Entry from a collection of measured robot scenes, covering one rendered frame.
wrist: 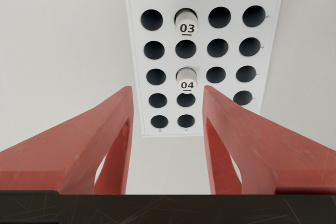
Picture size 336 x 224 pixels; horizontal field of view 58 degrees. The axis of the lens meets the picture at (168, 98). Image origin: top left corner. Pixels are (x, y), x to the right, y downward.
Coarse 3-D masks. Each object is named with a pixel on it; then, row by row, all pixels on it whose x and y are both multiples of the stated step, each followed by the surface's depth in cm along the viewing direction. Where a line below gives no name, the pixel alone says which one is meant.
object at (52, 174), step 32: (128, 96) 12; (64, 128) 8; (96, 128) 8; (128, 128) 12; (0, 160) 6; (32, 160) 6; (64, 160) 6; (96, 160) 7; (128, 160) 12; (0, 192) 5; (32, 192) 5; (64, 192) 5; (96, 192) 11
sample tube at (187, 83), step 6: (180, 72) 19; (186, 72) 18; (192, 72) 19; (180, 78) 18; (186, 78) 18; (192, 78) 18; (180, 84) 18; (186, 84) 18; (192, 84) 18; (180, 90) 18; (186, 90) 18; (192, 90) 18
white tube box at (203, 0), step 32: (128, 0) 16; (160, 0) 16; (192, 0) 16; (224, 0) 16; (256, 0) 16; (160, 32) 17; (224, 32) 17; (256, 32) 17; (160, 64) 19; (192, 64) 19; (224, 64) 19; (256, 64) 19; (160, 96) 22; (192, 96) 21; (256, 96) 20; (160, 128) 22; (192, 128) 22
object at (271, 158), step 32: (224, 96) 11; (224, 128) 9; (256, 128) 8; (224, 160) 11; (256, 160) 6; (288, 160) 6; (320, 160) 6; (224, 192) 10; (256, 192) 6; (288, 192) 5; (320, 192) 5
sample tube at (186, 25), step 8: (184, 8) 17; (176, 16) 17; (184, 16) 16; (192, 16) 16; (176, 24) 16; (184, 24) 16; (192, 24) 16; (176, 32) 16; (184, 32) 16; (192, 32) 16
